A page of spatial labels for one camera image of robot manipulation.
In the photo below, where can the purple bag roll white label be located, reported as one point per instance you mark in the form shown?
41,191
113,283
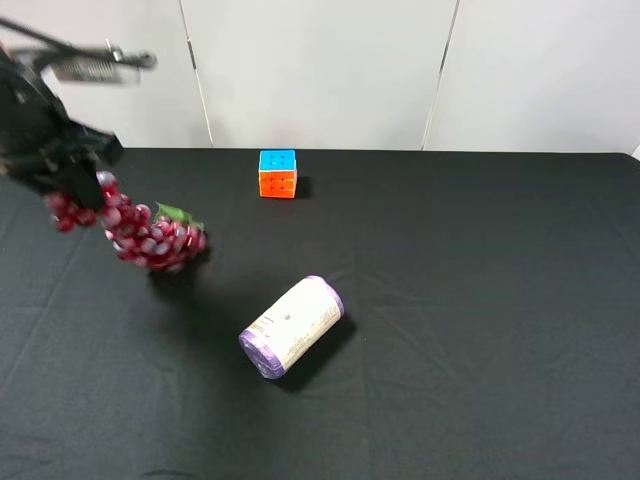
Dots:
283,333

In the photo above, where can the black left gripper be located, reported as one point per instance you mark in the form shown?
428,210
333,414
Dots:
41,147

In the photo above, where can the black tablecloth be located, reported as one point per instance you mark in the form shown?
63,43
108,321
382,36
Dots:
490,327

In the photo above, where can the orange and blue puzzle cube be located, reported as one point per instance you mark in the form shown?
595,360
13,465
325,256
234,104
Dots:
277,172

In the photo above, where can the red artificial grape bunch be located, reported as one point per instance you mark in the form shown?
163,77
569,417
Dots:
164,241

